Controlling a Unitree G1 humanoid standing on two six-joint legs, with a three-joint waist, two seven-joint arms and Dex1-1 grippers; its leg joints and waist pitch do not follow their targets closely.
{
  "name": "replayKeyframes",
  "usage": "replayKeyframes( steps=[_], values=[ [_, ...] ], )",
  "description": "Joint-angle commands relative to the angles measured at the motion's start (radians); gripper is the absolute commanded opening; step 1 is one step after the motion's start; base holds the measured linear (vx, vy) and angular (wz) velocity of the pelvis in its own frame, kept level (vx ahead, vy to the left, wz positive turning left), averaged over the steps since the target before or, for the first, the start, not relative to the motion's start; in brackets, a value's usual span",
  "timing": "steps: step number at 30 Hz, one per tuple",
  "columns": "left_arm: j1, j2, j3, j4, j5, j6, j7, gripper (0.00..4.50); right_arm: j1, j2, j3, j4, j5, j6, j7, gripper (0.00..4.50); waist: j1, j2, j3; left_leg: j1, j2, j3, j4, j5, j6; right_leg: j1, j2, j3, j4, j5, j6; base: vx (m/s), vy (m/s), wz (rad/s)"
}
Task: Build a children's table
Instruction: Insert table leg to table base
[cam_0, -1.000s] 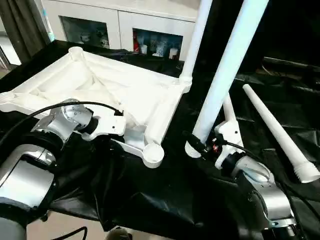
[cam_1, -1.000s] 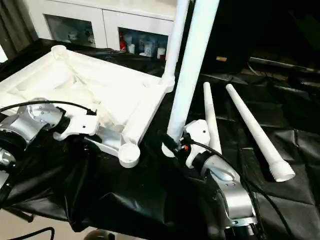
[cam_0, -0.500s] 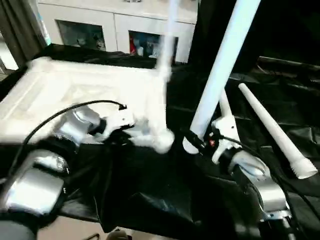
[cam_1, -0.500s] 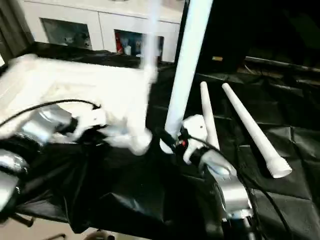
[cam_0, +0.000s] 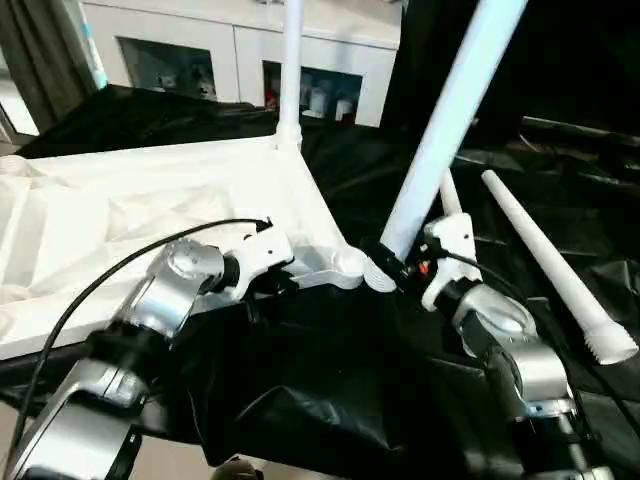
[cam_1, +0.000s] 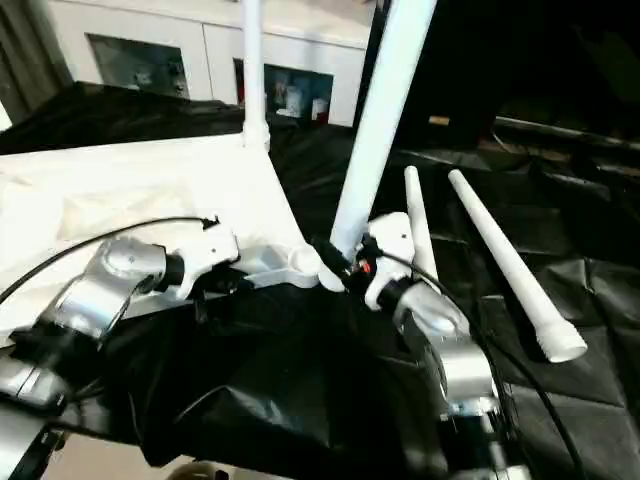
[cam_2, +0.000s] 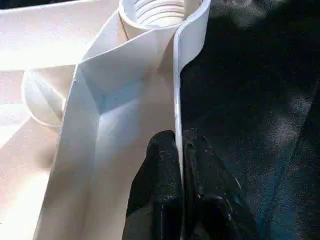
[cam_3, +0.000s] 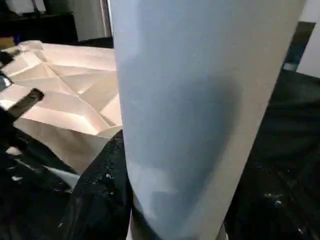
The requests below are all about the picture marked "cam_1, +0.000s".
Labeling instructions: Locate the white plastic table top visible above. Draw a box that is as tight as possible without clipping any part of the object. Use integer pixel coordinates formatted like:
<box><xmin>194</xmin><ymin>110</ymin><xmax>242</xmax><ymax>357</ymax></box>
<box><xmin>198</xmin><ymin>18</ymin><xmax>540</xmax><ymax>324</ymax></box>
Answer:
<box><xmin>0</xmin><ymin>131</ymin><xmax>347</xmax><ymax>347</ymax></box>

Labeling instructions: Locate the white plastic table leg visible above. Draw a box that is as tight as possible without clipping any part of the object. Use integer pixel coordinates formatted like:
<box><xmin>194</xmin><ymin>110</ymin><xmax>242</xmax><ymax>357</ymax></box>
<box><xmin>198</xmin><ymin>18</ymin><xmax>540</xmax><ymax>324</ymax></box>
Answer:
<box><xmin>238</xmin><ymin>0</ymin><xmax>273</xmax><ymax>150</ymax></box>
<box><xmin>447</xmin><ymin>168</ymin><xmax>589</xmax><ymax>365</ymax></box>
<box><xmin>402</xmin><ymin>166</ymin><xmax>442</xmax><ymax>290</ymax></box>
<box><xmin>318</xmin><ymin>0</ymin><xmax>438</xmax><ymax>293</ymax></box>

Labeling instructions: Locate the black mat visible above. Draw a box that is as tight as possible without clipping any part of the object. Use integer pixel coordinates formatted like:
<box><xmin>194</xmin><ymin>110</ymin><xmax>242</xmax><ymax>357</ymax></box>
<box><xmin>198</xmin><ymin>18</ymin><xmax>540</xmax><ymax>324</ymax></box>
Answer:
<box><xmin>0</xmin><ymin>79</ymin><xmax>640</xmax><ymax>466</ymax></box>

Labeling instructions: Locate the black box with gold label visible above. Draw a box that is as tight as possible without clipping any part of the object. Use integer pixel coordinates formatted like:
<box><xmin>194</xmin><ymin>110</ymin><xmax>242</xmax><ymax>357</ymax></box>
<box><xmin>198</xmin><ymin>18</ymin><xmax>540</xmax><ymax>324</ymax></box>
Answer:
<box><xmin>369</xmin><ymin>0</ymin><xmax>504</xmax><ymax>147</ymax></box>

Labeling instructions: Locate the black rod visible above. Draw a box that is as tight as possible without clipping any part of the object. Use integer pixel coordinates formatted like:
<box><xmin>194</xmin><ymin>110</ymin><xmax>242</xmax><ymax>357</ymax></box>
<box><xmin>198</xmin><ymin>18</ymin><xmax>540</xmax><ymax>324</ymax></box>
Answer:
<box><xmin>493</xmin><ymin>115</ymin><xmax>640</xmax><ymax>147</ymax></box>

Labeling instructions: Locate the white cabinet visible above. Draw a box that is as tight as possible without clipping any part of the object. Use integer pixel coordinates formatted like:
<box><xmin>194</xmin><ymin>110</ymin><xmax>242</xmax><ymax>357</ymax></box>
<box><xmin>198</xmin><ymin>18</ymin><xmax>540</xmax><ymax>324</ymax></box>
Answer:
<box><xmin>48</xmin><ymin>0</ymin><xmax>377</xmax><ymax>127</ymax></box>

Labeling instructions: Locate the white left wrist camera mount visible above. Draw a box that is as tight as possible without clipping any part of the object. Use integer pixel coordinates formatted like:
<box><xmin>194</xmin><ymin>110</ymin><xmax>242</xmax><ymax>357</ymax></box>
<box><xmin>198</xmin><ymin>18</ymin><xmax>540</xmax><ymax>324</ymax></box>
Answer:
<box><xmin>176</xmin><ymin>216</ymin><xmax>242</xmax><ymax>302</ymax></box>

